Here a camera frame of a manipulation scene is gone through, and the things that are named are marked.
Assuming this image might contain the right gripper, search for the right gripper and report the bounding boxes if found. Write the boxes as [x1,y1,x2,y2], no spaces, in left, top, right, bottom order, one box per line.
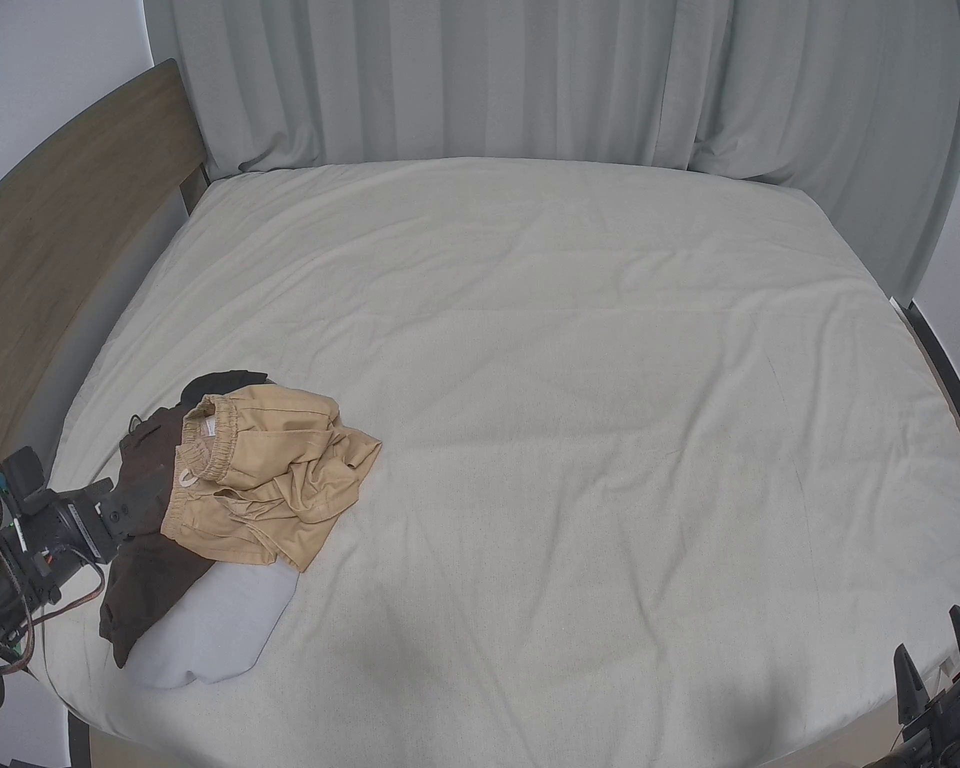
[862,603,960,768]

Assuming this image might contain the pale grey curtain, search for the pale grey curtain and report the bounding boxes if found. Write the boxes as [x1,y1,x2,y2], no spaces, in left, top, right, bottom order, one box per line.
[660,0,960,305]
[142,0,702,181]

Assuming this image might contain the white garment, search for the white garment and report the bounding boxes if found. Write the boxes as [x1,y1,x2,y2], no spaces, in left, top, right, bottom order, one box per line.
[123,556,301,690]

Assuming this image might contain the black garment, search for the black garment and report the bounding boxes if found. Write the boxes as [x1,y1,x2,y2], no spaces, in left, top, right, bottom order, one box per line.
[182,369,270,410]

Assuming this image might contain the black cable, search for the black cable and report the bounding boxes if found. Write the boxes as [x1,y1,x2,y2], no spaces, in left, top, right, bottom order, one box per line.
[26,546,106,627]

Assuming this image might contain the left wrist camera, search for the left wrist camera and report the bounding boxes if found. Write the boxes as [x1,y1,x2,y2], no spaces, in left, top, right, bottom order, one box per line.
[0,446,46,519]

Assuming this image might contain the beige drawstring shorts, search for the beige drawstring shorts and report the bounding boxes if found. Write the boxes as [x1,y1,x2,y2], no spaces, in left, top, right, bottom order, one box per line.
[159,384,384,575]

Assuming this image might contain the dark brown garment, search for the dark brown garment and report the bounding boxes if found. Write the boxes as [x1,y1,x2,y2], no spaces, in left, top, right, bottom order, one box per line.
[97,405,219,670]

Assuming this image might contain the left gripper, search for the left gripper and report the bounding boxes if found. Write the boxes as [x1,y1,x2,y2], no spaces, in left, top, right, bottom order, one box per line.
[37,480,162,582]

